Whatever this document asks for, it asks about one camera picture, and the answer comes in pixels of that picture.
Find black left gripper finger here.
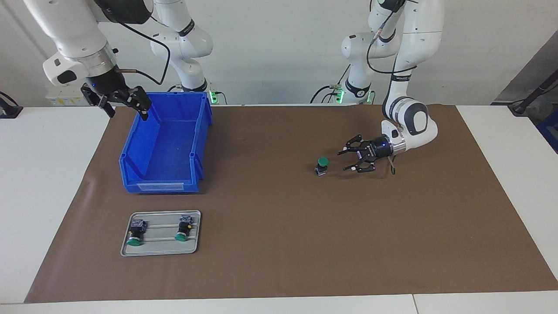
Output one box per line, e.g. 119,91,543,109
338,134,371,156
343,156,378,174

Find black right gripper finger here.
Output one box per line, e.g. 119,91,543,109
81,84,116,118
126,86,152,122

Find white box yellow label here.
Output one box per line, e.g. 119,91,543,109
46,91,88,106

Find blue plastic storage bin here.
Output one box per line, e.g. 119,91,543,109
119,92,213,194

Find black table clamp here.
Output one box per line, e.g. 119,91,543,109
0,92,23,119

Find brown table mat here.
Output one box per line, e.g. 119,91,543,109
24,105,558,304

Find black stand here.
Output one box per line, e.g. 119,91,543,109
508,70,558,116

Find grey metal tray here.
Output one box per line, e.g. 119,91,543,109
120,211,201,257

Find blue crate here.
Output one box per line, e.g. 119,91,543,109
537,111,558,154

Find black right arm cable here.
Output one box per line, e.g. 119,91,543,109
118,17,171,86

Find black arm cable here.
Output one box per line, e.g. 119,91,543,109
366,0,419,176
118,17,171,86

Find black base cables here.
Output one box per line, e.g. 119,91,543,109
310,65,349,104

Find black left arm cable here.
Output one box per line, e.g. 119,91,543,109
366,0,419,176

